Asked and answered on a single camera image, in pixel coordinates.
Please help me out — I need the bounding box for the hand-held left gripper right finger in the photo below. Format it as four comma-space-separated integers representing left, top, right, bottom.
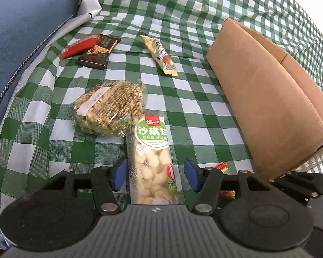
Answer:
183, 158, 271, 215

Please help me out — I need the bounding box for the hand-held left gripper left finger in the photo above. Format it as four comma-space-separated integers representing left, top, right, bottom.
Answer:
43, 158, 129, 215

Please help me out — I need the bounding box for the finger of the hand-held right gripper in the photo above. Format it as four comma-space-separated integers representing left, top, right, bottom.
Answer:
269, 171, 323, 203

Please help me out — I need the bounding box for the green label puffed snack packet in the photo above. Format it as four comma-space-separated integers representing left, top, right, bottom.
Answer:
125, 114, 178, 205

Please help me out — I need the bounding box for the brown cardboard box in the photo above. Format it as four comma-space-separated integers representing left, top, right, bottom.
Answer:
206, 18, 323, 180

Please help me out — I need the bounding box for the yellow snack bar packet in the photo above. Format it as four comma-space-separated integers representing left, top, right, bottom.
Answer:
140, 35, 179, 77

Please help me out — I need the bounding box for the red snack packet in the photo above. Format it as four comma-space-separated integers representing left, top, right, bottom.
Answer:
61, 34, 101, 60

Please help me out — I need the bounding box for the small red yellow candy wrapper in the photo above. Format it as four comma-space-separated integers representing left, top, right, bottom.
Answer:
213, 162, 236, 199

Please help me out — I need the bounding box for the clear crispy noodle snack packet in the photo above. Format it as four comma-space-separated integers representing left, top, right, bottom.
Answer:
71, 80, 148, 137

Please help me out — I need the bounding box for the green checked cloth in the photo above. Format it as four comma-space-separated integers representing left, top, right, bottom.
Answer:
0, 0, 323, 213

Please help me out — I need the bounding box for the dark brown chocolate packet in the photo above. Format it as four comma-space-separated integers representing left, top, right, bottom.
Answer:
76, 34, 121, 71

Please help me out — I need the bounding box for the white printed cloth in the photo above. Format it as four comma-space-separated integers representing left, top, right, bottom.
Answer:
66, 0, 103, 22

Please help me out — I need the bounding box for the blue cushion with zipper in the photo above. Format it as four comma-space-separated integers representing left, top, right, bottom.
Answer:
0, 0, 81, 250

